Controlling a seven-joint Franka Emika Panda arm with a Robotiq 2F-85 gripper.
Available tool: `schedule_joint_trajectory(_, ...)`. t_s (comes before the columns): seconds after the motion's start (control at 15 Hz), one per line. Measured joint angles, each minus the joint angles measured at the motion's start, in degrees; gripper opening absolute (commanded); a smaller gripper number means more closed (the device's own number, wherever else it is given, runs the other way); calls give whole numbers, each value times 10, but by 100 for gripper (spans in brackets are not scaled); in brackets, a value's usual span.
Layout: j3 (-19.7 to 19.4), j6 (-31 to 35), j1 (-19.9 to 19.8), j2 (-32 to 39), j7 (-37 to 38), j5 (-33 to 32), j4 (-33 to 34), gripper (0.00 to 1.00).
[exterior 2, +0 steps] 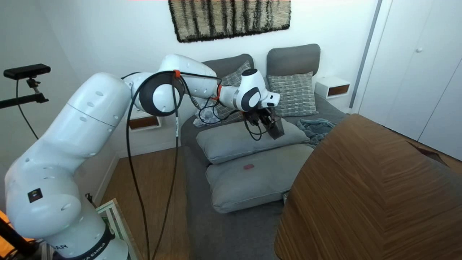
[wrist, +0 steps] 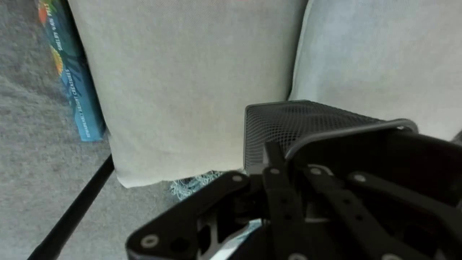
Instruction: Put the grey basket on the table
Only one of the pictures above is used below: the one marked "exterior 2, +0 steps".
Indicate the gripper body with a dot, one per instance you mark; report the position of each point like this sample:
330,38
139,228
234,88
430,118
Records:
260,116

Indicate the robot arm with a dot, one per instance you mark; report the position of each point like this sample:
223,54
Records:
83,119

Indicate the large grey pillow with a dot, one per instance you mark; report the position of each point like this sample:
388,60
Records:
231,142
252,184

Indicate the grey checked cushion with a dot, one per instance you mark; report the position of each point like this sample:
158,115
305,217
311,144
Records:
294,94
235,78

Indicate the small pink item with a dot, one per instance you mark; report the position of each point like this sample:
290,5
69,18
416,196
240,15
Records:
249,166

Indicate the teal blanket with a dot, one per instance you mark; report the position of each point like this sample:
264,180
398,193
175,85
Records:
314,128

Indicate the grey headboard cushion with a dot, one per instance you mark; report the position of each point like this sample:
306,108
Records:
293,59
227,66

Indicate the grey bed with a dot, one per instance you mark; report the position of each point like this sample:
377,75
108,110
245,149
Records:
231,234

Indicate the white wardrobe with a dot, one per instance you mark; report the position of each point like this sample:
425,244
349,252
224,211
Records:
411,72

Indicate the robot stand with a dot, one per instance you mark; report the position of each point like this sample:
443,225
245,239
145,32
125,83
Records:
121,225

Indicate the white wall nightstand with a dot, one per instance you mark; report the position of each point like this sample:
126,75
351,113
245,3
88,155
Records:
332,87
144,122

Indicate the woven wall hanging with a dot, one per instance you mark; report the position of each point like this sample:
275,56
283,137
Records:
231,18

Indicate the camera on mount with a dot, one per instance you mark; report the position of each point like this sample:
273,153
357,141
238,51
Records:
26,71

